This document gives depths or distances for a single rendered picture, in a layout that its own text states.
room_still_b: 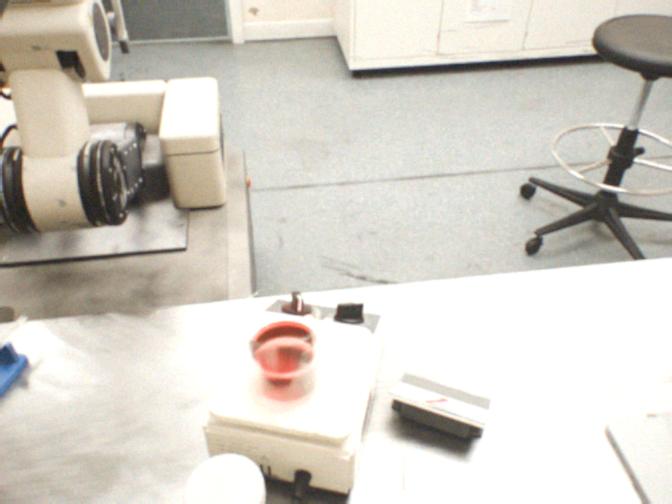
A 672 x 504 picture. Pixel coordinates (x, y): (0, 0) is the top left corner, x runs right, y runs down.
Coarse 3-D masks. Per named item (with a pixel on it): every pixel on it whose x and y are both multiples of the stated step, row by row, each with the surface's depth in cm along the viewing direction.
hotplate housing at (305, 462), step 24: (384, 336) 64; (360, 408) 53; (216, 432) 51; (240, 432) 51; (264, 432) 50; (360, 432) 51; (216, 456) 53; (264, 456) 51; (288, 456) 51; (312, 456) 50; (336, 456) 49; (360, 456) 55; (288, 480) 53; (312, 480) 52; (336, 480) 51
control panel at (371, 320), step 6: (324, 306) 66; (330, 306) 67; (324, 312) 64; (330, 312) 65; (324, 318) 62; (330, 318) 63; (366, 318) 64; (372, 318) 64; (378, 318) 64; (348, 324) 61; (354, 324) 61; (360, 324) 62; (366, 324) 62; (372, 324) 62; (372, 330) 60
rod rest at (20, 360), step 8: (8, 344) 62; (0, 352) 63; (8, 352) 63; (0, 360) 64; (8, 360) 64; (16, 360) 63; (24, 360) 64; (0, 368) 63; (8, 368) 63; (16, 368) 63; (0, 376) 62; (8, 376) 62; (16, 376) 63; (0, 384) 61; (8, 384) 62; (0, 392) 61
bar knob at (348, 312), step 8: (344, 304) 62; (352, 304) 62; (360, 304) 63; (336, 312) 62; (344, 312) 62; (352, 312) 62; (360, 312) 63; (336, 320) 62; (344, 320) 61; (352, 320) 61; (360, 320) 62
